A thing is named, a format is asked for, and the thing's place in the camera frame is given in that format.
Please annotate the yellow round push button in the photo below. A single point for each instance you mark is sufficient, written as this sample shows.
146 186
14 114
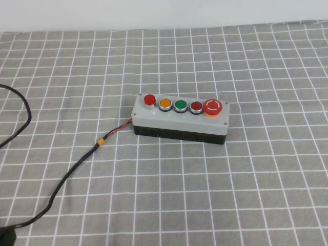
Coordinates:
165 104

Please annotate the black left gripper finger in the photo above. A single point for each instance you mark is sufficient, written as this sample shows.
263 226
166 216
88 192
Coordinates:
10 241
5 232

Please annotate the red mushroom emergency stop button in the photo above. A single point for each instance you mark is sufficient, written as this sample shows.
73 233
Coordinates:
212 107

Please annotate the green round push button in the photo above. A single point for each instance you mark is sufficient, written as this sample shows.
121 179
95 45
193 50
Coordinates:
180 105

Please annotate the dark red round push button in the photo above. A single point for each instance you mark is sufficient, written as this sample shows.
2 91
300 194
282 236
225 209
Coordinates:
196 107

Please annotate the red raised push button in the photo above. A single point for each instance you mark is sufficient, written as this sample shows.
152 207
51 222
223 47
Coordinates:
149 100

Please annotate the grey black button control box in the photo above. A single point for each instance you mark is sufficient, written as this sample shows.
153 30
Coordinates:
179 123

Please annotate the grey white-checked tablecloth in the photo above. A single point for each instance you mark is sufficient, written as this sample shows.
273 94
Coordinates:
179 192

